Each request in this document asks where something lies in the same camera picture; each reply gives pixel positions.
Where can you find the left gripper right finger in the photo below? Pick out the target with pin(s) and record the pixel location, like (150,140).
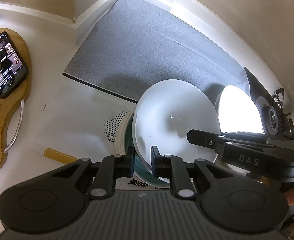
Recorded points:
(176,171)

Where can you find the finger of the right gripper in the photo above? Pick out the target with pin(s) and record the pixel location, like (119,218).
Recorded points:
(216,141)

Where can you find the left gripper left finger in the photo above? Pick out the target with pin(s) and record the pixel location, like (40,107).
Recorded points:
(110,169)

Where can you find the teal swirl ceramic bowl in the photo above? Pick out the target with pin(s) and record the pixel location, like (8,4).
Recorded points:
(140,171)

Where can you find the white floral plate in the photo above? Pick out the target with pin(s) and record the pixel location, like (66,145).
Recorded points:
(237,112)

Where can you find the white bowl blue pattern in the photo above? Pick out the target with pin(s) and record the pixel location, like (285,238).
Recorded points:
(164,115)

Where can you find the black white patterned cloth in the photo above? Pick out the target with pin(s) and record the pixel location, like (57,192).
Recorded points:
(111,127)

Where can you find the gas stove burner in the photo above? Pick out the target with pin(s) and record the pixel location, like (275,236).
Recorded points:
(273,125)

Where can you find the yellow plastic scraper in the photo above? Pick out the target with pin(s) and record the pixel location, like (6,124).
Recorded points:
(59,156)

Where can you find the grey drying mat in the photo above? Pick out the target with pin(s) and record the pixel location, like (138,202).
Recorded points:
(136,44)

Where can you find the black smartphone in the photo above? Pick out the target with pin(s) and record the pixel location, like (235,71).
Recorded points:
(13,69)

